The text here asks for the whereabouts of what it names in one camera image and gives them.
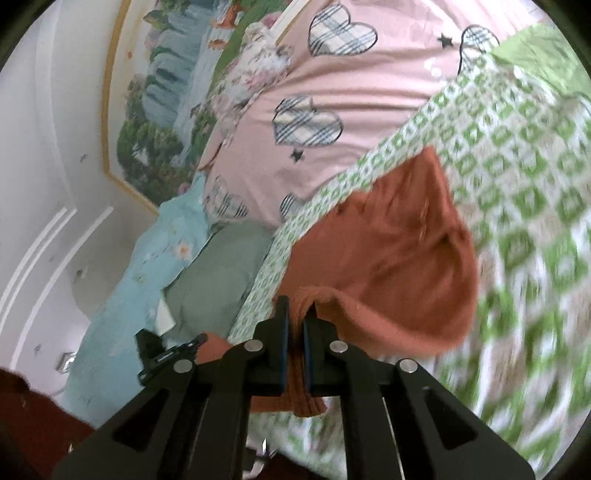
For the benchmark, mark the green white patterned bedsheet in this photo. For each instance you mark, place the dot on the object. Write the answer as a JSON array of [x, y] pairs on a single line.
[[513, 133]]

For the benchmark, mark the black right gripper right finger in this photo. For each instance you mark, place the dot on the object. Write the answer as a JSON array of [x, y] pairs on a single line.
[[399, 421]]

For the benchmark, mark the sage green pillow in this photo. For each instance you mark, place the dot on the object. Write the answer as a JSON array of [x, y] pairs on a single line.
[[208, 294]]

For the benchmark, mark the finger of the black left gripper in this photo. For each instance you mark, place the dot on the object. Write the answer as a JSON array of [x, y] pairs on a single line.
[[156, 358]]

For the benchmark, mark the light blue floral pillow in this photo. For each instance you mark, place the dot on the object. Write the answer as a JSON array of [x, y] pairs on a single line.
[[103, 377]]

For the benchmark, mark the landscape waterfall wall painting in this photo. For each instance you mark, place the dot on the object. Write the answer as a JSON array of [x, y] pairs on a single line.
[[163, 60]]

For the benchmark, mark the floral white pink pillow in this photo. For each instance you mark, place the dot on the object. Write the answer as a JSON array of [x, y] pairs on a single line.
[[260, 64]]

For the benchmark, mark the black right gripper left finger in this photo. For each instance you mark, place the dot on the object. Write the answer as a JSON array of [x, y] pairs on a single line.
[[191, 425]]

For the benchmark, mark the pink heart print quilt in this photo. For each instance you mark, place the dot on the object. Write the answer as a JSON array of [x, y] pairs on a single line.
[[358, 71]]

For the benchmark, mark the rust orange knit sweater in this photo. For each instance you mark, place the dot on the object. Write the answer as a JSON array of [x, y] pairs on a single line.
[[393, 268]]

